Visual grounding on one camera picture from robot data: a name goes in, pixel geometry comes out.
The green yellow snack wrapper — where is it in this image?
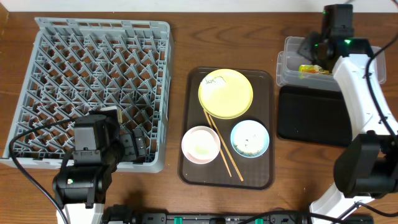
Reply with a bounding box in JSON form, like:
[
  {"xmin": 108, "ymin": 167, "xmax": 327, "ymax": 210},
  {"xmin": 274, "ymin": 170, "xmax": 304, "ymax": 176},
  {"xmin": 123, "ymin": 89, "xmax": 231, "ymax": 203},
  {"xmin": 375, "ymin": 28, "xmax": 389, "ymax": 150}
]
[{"xmin": 298, "ymin": 65, "xmax": 330, "ymax": 79}]

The wooden chopstick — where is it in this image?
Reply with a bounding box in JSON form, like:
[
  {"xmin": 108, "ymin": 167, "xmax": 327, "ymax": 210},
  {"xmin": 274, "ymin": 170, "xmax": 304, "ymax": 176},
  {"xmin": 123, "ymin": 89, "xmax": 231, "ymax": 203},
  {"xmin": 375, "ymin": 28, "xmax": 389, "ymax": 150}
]
[
  {"xmin": 208, "ymin": 114, "xmax": 244, "ymax": 182},
  {"xmin": 203, "ymin": 110, "xmax": 232, "ymax": 177}
]

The light blue bowl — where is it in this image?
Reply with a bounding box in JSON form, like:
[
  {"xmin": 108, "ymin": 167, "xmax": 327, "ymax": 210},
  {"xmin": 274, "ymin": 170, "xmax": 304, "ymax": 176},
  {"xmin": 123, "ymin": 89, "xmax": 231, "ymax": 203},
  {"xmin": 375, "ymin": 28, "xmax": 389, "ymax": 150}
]
[{"xmin": 230, "ymin": 120, "xmax": 271, "ymax": 158}]

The white napkin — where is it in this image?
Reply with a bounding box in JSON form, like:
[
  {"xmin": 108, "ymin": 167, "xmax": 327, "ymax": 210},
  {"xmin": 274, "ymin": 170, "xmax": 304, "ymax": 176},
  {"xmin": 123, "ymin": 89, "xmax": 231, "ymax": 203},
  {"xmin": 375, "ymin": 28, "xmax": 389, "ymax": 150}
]
[{"xmin": 201, "ymin": 76, "xmax": 226, "ymax": 88}]

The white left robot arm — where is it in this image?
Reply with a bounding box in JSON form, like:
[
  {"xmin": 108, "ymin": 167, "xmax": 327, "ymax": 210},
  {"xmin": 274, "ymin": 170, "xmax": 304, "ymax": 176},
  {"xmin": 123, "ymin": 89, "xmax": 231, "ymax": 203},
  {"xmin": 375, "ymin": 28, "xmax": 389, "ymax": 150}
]
[{"xmin": 53, "ymin": 114, "xmax": 146, "ymax": 223}]

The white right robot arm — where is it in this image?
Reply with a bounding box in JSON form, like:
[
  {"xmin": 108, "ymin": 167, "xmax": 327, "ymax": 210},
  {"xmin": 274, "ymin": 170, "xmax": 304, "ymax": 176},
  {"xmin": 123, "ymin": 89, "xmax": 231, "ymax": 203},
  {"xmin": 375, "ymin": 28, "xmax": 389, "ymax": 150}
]
[{"xmin": 298, "ymin": 4, "xmax": 397, "ymax": 223}]

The clear plastic bin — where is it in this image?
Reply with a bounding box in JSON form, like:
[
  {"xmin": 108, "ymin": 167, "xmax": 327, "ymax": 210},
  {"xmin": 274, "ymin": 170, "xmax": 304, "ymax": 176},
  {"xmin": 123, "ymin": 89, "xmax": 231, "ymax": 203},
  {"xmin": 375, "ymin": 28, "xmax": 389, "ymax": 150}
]
[{"xmin": 276, "ymin": 36, "xmax": 387, "ymax": 91}]

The pink white bowl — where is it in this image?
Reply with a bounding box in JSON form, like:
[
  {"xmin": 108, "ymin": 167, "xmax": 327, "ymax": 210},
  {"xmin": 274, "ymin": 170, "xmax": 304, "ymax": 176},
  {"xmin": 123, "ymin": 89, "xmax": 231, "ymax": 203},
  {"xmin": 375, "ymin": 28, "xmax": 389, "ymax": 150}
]
[{"xmin": 181, "ymin": 126, "xmax": 221, "ymax": 164}]

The black plastic tray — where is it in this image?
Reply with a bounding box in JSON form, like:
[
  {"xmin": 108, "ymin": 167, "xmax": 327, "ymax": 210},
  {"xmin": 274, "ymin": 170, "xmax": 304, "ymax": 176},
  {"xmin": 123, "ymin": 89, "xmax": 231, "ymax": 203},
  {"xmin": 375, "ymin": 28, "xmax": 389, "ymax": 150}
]
[{"xmin": 277, "ymin": 85, "xmax": 352, "ymax": 147}]

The grey dish rack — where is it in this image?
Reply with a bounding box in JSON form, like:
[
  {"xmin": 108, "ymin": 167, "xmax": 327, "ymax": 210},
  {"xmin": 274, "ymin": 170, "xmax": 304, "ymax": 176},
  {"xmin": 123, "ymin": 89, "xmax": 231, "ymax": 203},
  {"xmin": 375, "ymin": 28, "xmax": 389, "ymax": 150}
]
[{"xmin": 1, "ymin": 17, "xmax": 174, "ymax": 173}]

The yellow plate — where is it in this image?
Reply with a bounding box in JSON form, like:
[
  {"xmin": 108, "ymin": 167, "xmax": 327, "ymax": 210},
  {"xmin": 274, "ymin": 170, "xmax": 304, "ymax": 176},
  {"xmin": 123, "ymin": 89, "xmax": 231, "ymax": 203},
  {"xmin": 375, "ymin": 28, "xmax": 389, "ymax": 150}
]
[{"xmin": 198, "ymin": 68, "xmax": 254, "ymax": 119}]

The brown serving tray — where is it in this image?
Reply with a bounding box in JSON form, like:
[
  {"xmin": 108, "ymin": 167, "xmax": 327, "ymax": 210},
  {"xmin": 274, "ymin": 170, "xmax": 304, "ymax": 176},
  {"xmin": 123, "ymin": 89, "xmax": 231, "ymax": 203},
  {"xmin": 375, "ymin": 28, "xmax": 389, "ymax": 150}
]
[{"xmin": 178, "ymin": 70, "xmax": 275, "ymax": 190}]

